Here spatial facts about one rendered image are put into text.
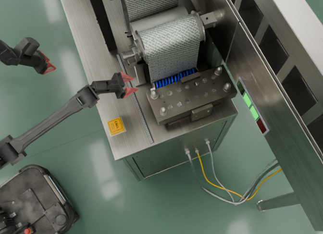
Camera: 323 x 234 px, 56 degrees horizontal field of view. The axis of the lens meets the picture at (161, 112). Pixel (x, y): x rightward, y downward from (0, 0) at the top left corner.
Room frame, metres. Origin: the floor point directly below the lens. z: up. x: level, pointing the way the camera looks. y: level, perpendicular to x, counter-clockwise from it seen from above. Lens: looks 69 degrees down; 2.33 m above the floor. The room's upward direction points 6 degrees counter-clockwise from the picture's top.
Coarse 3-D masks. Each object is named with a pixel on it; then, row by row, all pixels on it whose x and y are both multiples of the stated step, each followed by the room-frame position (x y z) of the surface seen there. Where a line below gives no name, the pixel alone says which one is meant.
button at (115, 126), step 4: (112, 120) 0.52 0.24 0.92; (116, 120) 0.52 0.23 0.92; (120, 120) 0.52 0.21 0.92; (108, 124) 0.50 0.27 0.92; (112, 124) 0.50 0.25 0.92; (116, 124) 0.50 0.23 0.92; (120, 124) 0.50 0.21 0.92; (112, 128) 0.48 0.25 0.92; (116, 128) 0.48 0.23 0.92; (120, 128) 0.48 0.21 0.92; (112, 132) 0.46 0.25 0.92; (116, 132) 0.46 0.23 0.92
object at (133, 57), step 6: (132, 48) 0.74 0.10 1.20; (126, 54) 0.73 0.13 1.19; (132, 54) 0.72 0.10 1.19; (132, 60) 0.72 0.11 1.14; (138, 60) 0.72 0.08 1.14; (132, 66) 0.71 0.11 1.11; (138, 66) 0.72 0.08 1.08; (138, 72) 0.72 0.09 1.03; (138, 78) 0.72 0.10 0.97; (144, 78) 0.73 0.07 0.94; (138, 84) 0.71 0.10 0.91
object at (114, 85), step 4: (112, 76) 0.66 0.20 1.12; (116, 76) 0.64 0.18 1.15; (104, 80) 0.62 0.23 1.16; (108, 80) 0.62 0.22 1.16; (112, 80) 0.62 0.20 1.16; (116, 80) 0.63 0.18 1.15; (108, 84) 0.60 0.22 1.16; (112, 84) 0.60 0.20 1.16; (116, 84) 0.60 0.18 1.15; (120, 84) 0.60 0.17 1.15; (108, 88) 0.58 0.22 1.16; (112, 88) 0.58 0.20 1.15; (116, 88) 0.59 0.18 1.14; (120, 88) 0.58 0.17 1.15; (108, 92) 0.57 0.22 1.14; (112, 92) 0.58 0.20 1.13; (116, 92) 0.59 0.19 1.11; (120, 92) 0.57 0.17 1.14; (116, 96) 0.57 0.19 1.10; (120, 96) 0.57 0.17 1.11
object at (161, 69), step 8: (176, 56) 0.69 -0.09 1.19; (184, 56) 0.70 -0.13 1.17; (192, 56) 0.71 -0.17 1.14; (152, 64) 0.66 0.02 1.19; (160, 64) 0.67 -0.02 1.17; (168, 64) 0.68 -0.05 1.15; (176, 64) 0.69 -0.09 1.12; (184, 64) 0.70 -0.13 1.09; (192, 64) 0.71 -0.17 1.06; (152, 72) 0.66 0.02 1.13; (160, 72) 0.67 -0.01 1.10; (168, 72) 0.68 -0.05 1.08; (176, 72) 0.69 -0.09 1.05; (160, 80) 0.67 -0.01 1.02
